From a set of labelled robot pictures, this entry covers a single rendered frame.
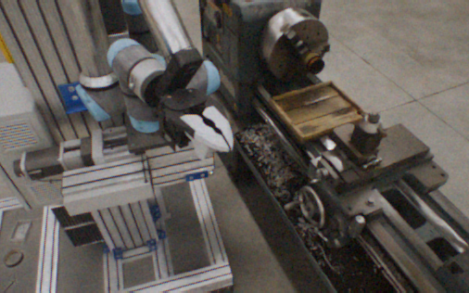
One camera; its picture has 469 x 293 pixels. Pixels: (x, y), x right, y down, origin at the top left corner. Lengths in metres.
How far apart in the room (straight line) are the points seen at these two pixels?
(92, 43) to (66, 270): 1.41
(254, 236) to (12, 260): 1.33
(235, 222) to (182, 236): 0.43
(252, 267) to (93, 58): 1.55
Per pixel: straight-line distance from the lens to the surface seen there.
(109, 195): 1.17
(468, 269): 1.32
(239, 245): 2.23
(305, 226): 1.66
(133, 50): 0.72
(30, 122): 1.32
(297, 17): 1.68
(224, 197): 2.43
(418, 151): 1.52
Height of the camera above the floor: 1.95
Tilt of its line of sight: 45 degrees down
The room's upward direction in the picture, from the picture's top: straight up
